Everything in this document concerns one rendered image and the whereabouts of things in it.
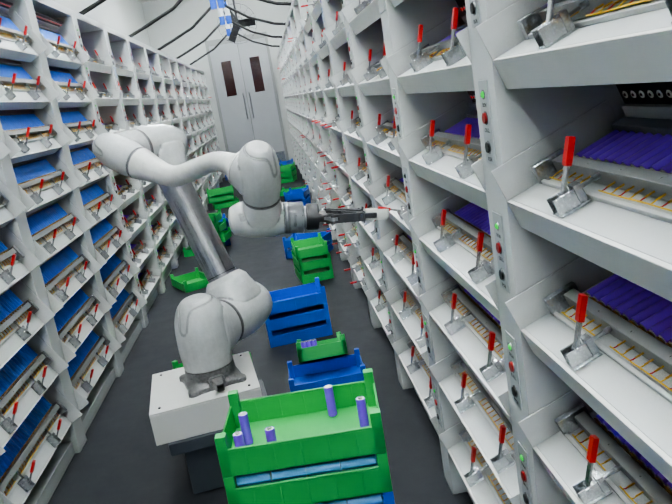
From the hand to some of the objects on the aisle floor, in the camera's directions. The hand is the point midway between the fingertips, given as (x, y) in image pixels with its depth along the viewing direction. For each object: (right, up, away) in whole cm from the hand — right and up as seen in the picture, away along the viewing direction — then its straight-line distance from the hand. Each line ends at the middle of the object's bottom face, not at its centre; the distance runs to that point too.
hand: (376, 213), depth 194 cm
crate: (-17, -55, +95) cm, 111 cm away
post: (+30, -75, -2) cm, 81 cm away
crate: (-15, -63, +79) cm, 102 cm away
